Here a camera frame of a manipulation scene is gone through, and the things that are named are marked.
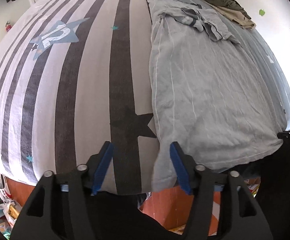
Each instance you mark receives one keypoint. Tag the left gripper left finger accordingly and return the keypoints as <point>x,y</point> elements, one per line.
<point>58,207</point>

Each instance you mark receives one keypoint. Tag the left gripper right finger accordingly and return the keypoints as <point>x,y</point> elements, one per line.
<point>223,206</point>

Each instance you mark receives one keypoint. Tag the grey striped t-shirt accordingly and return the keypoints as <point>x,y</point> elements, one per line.
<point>207,93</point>

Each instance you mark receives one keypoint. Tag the clutter on floor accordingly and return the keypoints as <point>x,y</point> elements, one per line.
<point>9,209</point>

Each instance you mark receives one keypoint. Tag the striped blue bed sheet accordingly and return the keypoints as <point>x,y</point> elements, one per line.
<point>75,74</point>

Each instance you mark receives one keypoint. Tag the olive green garment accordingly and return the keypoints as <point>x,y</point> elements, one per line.
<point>229,4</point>

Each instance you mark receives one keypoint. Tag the red fire extinguisher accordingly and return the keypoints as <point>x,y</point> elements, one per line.
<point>8,26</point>

